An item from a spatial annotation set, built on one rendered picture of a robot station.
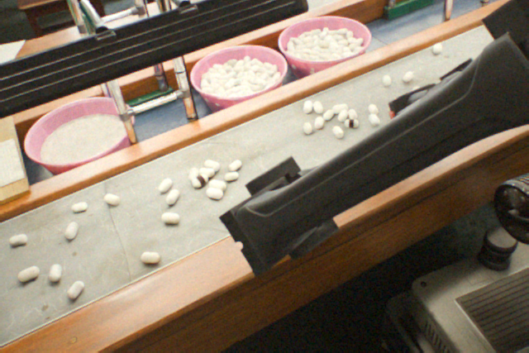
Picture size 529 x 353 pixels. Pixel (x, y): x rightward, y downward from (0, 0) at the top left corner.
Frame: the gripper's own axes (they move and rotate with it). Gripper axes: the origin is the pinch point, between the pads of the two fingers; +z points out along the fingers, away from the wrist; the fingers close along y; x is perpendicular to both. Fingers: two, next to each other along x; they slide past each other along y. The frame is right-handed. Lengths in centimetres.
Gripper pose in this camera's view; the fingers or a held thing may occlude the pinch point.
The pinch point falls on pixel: (393, 115)
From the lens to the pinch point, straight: 102.2
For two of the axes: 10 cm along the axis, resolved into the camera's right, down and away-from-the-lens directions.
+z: -2.8, 0.6, 9.6
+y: -8.8, 3.7, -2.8
